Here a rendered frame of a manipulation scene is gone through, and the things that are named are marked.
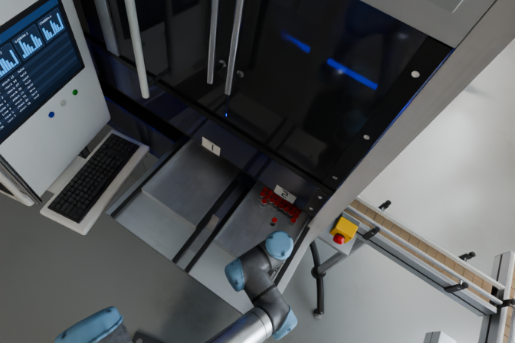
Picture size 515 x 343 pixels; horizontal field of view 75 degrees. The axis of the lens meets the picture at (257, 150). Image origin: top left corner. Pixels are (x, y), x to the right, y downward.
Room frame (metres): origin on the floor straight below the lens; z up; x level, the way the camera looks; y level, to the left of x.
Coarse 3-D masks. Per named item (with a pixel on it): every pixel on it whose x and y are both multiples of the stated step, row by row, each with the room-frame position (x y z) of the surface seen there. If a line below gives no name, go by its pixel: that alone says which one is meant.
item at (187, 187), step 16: (192, 144) 0.76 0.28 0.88; (176, 160) 0.66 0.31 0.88; (192, 160) 0.69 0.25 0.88; (208, 160) 0.71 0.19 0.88; (224, 160) 0.73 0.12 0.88; (160, 176) 0.57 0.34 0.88; (176, 176) 0.59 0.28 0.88; (192, 176) 0.61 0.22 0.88; (208, 176) 0.64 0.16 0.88; (224, 176) 0.66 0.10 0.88; (144, 192) 0.48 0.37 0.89; (160, 192) 0.51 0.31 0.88; (176, 192) 0.53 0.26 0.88; (192, 192) 0.55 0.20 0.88; (208, 192) 0.57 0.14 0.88; (224, 192) 0.58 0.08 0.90; (176, 208) 0.46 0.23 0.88; (192, 208) 0.48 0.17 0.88; (208, 208) 0.50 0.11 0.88; (192, 224) 0.41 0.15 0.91
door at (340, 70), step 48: (288, 0) 0.66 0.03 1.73; (336, 0) 0.63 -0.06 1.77; (240, 48) 0.69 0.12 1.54; (288, 48) 0.65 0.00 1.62; (336, 48) 0.62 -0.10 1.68; (384, 48) 0.59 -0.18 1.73; (240, 96) 0.68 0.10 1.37; (288, 96) 0.63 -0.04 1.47; (336, 96) 0.60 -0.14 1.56; (288, 144) 0.62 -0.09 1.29; (336, 144) 0.58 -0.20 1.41
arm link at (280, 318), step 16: (272, 288) 0.20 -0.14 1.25; (256, 304) 0.16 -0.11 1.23; (272, 304) 0.17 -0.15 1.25; (240, 320) 0.11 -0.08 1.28; (256, 320) 0.12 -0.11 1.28; (272, 320) 0.13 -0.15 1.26; (288, 320) 0.14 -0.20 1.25; (224, 336) 0.06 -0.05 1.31; (240, 336) 0.07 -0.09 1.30; (256, 336) 0.08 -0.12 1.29; (272, 336) 0.10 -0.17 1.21
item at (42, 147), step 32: (0, 0) 0.60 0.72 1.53; (32, 0) 0.68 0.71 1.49; (64, 0) 0.78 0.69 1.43; (0, 32) 0.56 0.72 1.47; (32, 32) 0.64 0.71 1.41; (64, 32) 0.74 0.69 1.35; (0, 64) 0.51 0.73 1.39; (32, 64) 0.59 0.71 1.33; (64, 64) 0.69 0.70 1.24; (0, 96) 0.46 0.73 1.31; (32, 96) 0.54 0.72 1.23; (64, 96) 0.64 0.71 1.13; (96, 96) 0.77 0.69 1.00; (0, 128) 0.41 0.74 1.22; (32, 128) 0.49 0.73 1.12; (64, 128) 0.59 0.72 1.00; (96, 128) 0.72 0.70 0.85; (32, 160) 0.43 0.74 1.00; (64, 160) 0.53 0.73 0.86
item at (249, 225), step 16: (256, 192) 0.63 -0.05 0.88; (240, 208) 0.54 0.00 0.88; (256, 208) 0.56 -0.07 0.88; (272, 208) 0.58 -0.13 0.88; (240, 224) 0.48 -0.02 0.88; (256, 224) 0.50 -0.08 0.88; (304, 224) 0.55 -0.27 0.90; (224, 240) 0.40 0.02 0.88; (240, 240) 0.42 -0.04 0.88; (256, 240) 0.43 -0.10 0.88
